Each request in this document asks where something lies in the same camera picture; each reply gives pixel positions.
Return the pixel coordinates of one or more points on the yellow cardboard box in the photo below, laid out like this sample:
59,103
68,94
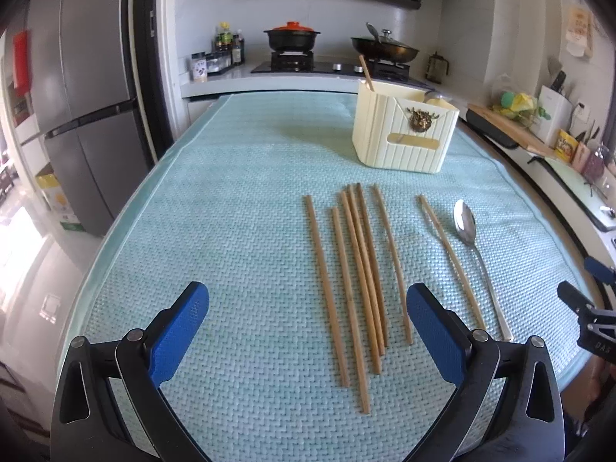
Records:
55,197

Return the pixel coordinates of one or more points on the wall hanging paper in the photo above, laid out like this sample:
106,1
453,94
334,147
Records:
577,29

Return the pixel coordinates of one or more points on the dark metal wok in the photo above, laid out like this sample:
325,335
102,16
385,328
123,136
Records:
385,53

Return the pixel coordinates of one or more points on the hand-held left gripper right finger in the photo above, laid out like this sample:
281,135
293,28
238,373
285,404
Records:
435,332

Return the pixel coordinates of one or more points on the white knife block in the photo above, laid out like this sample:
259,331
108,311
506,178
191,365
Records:
551,110

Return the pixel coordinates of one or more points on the black clay pot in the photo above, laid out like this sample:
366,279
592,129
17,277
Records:
291,42

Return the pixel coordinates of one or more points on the wooden chopstick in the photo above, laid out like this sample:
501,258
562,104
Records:
365,73

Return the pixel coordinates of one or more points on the glass wok lid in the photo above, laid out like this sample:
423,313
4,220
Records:
387,41

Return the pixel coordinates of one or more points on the dark sauce bottle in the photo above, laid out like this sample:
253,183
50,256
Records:
237,48

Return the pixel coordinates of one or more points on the black gas stove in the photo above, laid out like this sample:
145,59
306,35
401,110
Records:
332,66

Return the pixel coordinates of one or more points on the yellow green items in bag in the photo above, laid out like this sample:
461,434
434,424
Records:
515,103

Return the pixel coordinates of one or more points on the set of wooden chopsticks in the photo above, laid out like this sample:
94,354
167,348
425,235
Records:
364,260

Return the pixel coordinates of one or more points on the spice jar with label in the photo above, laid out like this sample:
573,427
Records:
199,68

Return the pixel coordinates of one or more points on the metal spoon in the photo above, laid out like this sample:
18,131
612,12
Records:
464,226
433,95

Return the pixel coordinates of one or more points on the grey refrigerator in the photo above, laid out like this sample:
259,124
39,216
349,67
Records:
91,106

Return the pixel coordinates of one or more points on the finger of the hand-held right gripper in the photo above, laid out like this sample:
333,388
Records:
572,296
600,270

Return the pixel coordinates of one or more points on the green label sauce bottle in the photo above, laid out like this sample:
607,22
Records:
224,36

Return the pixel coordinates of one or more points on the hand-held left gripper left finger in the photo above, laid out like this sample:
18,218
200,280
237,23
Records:
178,332

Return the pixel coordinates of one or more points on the clear seasoning box set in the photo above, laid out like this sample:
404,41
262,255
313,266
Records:
219,62

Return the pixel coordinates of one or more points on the orange pot lid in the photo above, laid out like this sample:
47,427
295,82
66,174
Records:
292,26

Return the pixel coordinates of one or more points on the white kitchen counter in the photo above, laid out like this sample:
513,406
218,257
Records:
226,82

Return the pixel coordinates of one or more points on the light green woven table mat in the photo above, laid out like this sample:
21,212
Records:
240,250

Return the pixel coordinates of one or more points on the red hanging ornament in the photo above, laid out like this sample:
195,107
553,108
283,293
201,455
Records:
21,62

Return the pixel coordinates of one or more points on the black chair backrest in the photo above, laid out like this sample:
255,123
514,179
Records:
495,137

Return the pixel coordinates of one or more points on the cream ribbed utensil holder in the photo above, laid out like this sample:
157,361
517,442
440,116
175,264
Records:
385,144

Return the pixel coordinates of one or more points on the wooden cutting board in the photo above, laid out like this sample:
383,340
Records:
519,132

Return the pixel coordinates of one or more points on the yellow snack packet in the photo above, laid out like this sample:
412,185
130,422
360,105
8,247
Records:
567,144

